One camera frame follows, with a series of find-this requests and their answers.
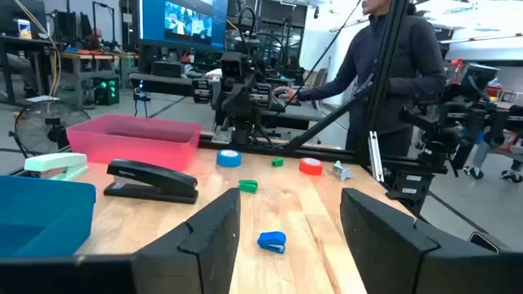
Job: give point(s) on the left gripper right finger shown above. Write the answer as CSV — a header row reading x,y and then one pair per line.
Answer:
x,y
388,253

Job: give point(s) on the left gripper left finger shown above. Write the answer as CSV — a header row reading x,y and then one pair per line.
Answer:
x,y
192,261

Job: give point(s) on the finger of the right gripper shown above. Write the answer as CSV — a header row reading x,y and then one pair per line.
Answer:
x,y
201,90
264,96

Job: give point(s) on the blue tape roll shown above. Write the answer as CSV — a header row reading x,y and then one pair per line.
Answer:
x,y
229,158

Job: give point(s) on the green staple remover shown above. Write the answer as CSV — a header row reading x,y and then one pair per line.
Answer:
x,y
277,162
248,186

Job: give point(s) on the blue staple remover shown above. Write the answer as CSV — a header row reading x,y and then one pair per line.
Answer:
x,y
271,241

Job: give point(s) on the red tape roll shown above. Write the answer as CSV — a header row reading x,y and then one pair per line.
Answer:
x,y
311,166

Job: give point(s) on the grey staple remover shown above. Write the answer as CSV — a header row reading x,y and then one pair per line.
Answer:
x,y
342,171

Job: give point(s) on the black stapler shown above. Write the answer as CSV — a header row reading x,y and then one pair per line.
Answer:
x,y
151,175

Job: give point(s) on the mint green stapler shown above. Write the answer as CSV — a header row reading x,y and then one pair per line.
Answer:
x,y
53,161

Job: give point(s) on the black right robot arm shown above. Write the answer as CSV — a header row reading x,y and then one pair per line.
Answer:
x,y
244,130

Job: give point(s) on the neighbouring station black robot arm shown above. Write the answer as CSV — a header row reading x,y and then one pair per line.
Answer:
x,y
453,122

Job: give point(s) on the black mini computer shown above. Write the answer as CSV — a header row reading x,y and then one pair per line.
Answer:
x,y
167,69

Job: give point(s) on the large computer monitor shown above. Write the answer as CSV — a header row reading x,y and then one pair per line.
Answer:
x,y
184,22

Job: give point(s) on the black box with white labels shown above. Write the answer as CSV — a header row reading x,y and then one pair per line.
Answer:
x,y
408,185

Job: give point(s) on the pink plastic bin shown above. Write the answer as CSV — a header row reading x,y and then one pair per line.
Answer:
x,y
135,143

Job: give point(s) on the computer tower with green lights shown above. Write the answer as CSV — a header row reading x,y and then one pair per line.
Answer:
x,y
107,90

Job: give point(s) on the person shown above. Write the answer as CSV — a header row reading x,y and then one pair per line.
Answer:
x,y
482,159
408,61

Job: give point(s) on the blue plastic bin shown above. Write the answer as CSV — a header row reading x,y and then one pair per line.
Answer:
x,y
41,220

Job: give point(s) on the black floor fan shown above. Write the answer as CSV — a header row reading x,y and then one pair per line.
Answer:
x,y
45,126

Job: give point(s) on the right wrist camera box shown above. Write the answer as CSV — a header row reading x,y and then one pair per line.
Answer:
x,y
233,65

